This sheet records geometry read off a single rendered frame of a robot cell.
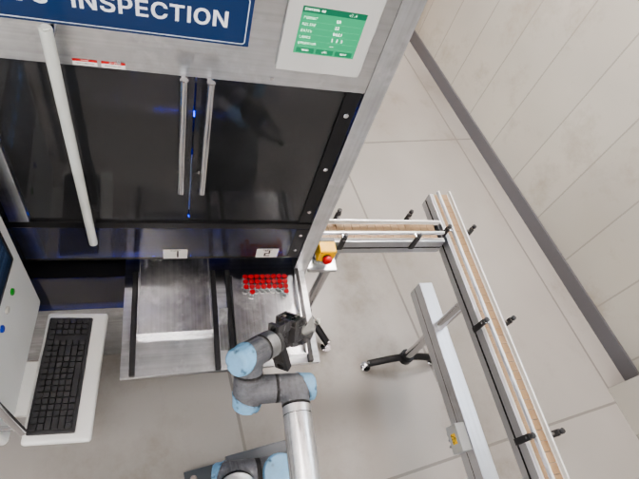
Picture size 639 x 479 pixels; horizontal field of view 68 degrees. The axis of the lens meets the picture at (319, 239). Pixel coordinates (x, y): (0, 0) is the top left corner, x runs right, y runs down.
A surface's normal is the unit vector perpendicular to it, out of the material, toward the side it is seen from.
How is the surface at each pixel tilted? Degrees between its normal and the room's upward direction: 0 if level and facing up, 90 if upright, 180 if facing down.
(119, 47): 90
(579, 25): 90
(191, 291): 0
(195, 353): 0
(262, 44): 90
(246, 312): 0
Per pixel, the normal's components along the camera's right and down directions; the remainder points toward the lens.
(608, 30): -0.92, 0.11
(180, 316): 0.25, -0.56
